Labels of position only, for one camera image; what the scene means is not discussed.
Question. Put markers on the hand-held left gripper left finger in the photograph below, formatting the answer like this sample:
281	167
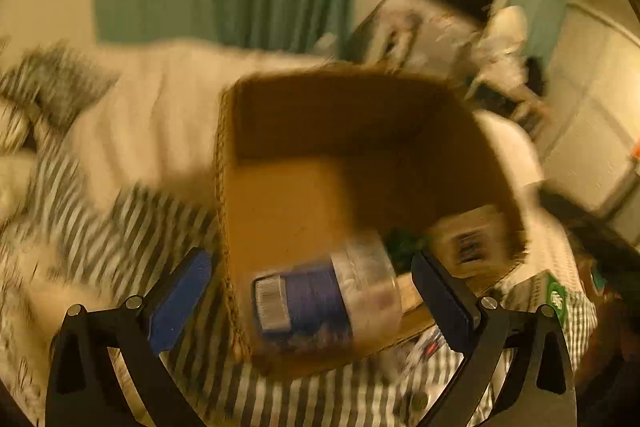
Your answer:
180	302

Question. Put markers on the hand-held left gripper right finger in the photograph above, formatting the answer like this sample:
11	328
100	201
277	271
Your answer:
440	302

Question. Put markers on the clear jar with blue label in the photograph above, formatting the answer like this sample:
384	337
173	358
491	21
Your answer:
310	302

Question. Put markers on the brown cardboard box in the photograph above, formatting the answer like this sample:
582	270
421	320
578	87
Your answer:
300	197

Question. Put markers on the green packet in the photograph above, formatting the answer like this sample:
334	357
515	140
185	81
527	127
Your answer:
405	247

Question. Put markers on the small tan barcode box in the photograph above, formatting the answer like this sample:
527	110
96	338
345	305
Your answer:
470	232

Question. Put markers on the grey checked bedsheet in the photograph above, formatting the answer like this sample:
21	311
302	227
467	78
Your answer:
100	232

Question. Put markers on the green and white medicine box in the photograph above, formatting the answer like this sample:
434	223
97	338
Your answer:
552	299

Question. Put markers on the white textured blanket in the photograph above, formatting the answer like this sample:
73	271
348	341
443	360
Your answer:
160	117

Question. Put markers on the white vanity table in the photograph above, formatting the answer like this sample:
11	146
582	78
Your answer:
505	102

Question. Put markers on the striped pillow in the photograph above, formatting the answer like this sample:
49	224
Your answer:
55	82

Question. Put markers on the white oval vanity mirror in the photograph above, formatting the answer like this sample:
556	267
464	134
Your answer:
510	24

